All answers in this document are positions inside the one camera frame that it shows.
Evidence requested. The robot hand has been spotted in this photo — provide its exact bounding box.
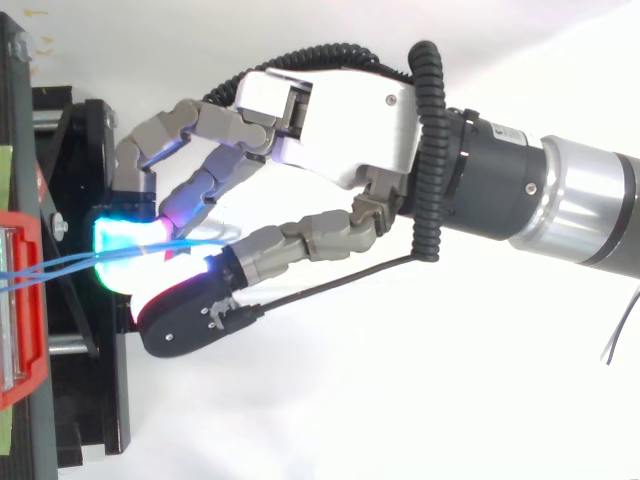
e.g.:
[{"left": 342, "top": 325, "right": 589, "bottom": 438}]
[{"left": 92, "top": 66, "right": 422, "bottom": 359}]

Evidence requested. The blue cable bundle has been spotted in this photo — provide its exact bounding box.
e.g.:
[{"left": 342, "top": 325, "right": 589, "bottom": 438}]
[{"left": 0, "top": 234, "right": 240, "bottom": 295}]

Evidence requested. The black stand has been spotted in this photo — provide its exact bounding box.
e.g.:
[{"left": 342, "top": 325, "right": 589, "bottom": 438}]
[{"left": 0, "top": 11, "right": 132, "bottom": 480}]

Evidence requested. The red bin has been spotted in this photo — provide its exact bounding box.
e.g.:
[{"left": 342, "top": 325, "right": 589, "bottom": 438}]
[{"left": 0, "top": 210, "right": 50, "bottom": 412}]

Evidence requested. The black coiled cable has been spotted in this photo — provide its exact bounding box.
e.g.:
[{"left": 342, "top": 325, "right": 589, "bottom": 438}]
[{"left": 201, "top": 41, "right": 447, "bottom": 263}]

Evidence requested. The thin black cable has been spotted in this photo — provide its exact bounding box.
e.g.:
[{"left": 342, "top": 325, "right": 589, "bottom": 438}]
[
  {"left": 600, "top": 282, "right": 640, "bottom": 366},
  {"left": 253, "top": 252, "right": 420, "bottom": 318}
]

